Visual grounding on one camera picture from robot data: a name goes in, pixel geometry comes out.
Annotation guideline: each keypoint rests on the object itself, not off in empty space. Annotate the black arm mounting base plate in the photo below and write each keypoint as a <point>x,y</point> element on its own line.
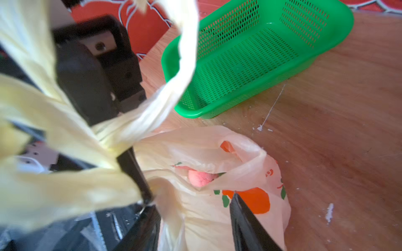
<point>95,231</point>

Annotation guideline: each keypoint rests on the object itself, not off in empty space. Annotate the green plastic basket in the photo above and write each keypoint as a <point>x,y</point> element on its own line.
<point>246,47</point>

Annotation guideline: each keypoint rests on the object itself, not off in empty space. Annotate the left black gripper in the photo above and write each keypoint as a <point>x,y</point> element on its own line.
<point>97,69</point>

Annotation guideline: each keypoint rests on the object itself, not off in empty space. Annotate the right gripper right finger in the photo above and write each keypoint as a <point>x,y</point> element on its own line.
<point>248,233</point>

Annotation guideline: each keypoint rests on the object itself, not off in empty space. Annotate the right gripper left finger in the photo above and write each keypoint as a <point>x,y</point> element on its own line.
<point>143,236</point>

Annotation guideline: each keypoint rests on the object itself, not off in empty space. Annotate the white orange-print plastic bag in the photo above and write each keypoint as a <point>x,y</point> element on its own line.
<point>214,189</point>

